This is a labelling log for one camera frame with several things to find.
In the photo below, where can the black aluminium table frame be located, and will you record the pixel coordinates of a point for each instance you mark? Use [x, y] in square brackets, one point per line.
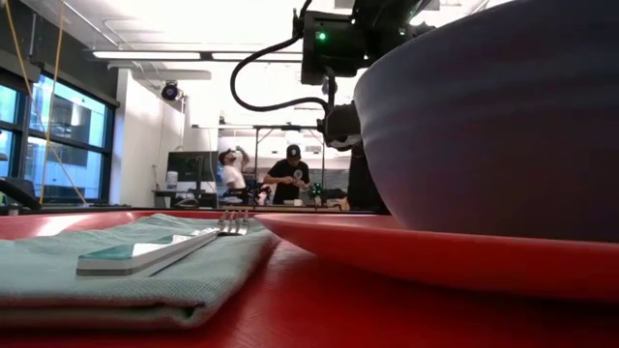
[97, 209]

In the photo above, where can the black background desk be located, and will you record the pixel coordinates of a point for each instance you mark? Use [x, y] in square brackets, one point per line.
[208, 199]

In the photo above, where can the white plastic container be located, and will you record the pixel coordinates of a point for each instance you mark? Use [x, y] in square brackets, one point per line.
[171, 181]

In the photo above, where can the person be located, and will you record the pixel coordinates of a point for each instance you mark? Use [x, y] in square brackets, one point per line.
[288, 176]
[365, 183]
[233, 174]

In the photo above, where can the red plastic tray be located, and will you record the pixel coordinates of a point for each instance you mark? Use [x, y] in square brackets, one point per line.
[338, 314]

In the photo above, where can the background wooden table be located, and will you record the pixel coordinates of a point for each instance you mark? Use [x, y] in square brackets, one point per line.
[290, 209]

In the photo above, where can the black background gantry frame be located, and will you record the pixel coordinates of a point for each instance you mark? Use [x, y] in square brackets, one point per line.
[285, 127]

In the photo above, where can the blue plastic bowl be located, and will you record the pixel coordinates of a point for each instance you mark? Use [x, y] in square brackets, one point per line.
[483, 121]

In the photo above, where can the large dark-framed window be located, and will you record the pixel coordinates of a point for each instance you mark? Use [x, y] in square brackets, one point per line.
[72, 116]

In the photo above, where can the coral plastic plate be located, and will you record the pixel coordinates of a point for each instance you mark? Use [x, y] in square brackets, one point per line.
[435, 266]

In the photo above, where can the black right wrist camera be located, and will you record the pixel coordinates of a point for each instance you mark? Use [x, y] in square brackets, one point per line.
[341, 125]

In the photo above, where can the teal cloth napkin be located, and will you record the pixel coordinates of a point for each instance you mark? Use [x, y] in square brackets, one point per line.
[193, 290]

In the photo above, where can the black round ceiling spotlight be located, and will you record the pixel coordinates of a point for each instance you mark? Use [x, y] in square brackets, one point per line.
[170, 91]

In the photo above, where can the black computer monitor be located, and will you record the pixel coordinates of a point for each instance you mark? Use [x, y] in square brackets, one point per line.
[191, 166]

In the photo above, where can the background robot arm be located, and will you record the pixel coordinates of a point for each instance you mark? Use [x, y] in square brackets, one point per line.
[316, 191]
[251, 191]

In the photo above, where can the black slanted bar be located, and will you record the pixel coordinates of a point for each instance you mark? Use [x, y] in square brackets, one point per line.
[24, 193]

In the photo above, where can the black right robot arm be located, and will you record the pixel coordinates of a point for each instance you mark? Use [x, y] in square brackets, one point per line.
[387, 24]

